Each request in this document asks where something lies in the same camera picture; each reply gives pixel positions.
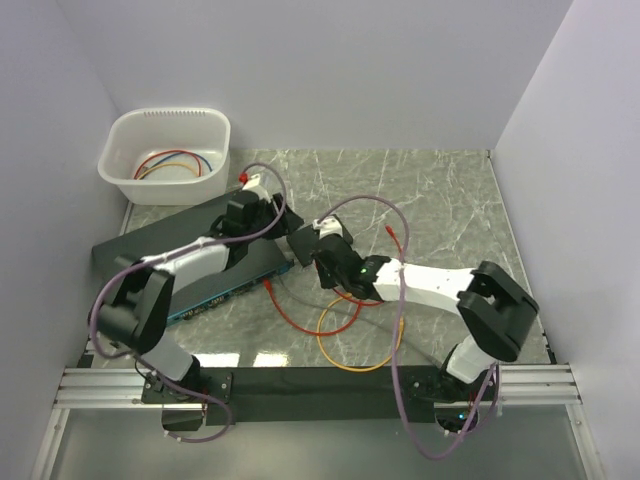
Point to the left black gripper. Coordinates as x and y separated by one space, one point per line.
285 222

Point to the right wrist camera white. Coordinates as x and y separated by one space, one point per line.
331 225

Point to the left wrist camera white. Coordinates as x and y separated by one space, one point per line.
256 183

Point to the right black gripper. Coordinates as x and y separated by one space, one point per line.
326 281

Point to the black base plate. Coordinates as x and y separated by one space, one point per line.
274 394

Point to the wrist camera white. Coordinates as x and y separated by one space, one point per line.
331 225
256 183

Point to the small black switch box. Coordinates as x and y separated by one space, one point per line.
302 243

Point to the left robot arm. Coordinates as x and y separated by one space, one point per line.
132 308

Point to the large black network switch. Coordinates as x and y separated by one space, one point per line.
167 228

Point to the aluminium rail right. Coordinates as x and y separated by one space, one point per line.
538 385

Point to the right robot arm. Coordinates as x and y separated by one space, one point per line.
496 310

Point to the white plastic tub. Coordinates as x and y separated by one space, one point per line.
168 156

